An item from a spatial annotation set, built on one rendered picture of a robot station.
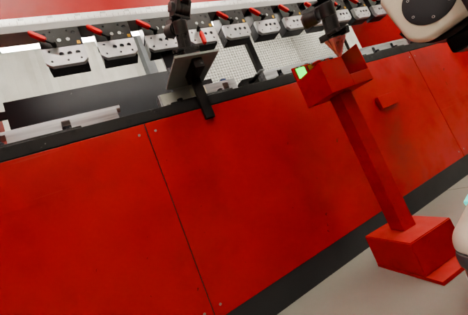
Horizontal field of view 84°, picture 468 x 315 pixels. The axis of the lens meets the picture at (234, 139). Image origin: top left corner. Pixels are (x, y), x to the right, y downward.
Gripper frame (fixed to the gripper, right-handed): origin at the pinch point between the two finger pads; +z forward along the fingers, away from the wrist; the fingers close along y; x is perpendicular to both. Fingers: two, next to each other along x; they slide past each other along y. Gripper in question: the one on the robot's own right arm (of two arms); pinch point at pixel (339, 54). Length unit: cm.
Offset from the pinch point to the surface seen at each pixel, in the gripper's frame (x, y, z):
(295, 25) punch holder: -24, 49, -27
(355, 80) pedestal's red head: 3.7, -7.7, 11.1
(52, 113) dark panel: 117, 90, -22
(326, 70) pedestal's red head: 13.2, -5.9, 4.3
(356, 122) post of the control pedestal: 7.1, -6.2, 25.9
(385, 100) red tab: -47, 25, 29
